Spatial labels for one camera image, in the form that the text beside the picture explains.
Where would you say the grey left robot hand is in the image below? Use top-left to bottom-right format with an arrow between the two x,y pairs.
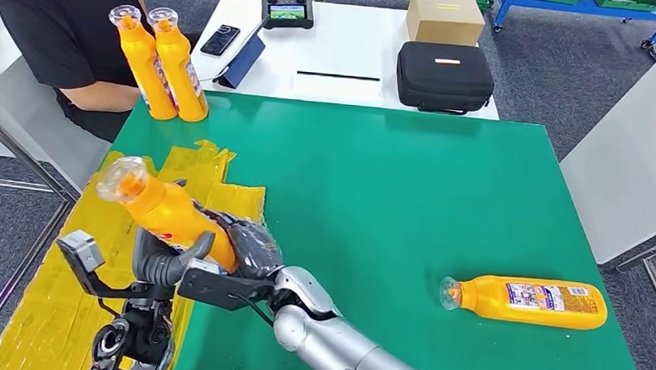
130,227 -> 217,290

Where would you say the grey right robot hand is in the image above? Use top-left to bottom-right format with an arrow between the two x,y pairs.
188,200 -> 288,284

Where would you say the orange bottle with clear cap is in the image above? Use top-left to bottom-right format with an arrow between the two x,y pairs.
91,153 -> 246,275
141,6 -> 215,124
102,3 -> 184,123
438,273 -> 610,333

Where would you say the black smartphone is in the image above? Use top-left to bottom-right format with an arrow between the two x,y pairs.
199,22 -> 242,58

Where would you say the yellow tape patch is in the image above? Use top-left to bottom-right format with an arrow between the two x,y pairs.
0,128 -> 269,370

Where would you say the tablet with blue cover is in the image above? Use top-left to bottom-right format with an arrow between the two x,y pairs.
212,13 -> 269,91

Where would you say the thin black strip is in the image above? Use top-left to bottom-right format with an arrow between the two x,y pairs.
296,69 -> 381,83

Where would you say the black remote controller with screen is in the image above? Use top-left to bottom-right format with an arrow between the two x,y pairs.
260,0 -> 316,32

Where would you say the black zippered carry case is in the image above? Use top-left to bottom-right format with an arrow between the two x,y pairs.
394,40 -> 497,118

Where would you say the person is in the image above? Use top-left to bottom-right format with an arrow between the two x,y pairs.
0,0 -> 199,146

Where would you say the brown cardboard box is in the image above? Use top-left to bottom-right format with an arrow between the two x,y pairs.
404,0 -> 488,47

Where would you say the white side table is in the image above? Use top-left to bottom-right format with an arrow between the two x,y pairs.
550,38 -> 656,340

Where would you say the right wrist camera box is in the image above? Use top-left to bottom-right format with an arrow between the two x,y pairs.
176,257 -> 278,314

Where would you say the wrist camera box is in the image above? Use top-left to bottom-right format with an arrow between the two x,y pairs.
55,228 -> 107,277
176,257 -> 278,314

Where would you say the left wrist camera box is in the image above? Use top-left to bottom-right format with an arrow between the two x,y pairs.
55,228 -> 107,277

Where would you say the metal table frame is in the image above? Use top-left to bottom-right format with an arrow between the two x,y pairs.
0,104 -> 83,368

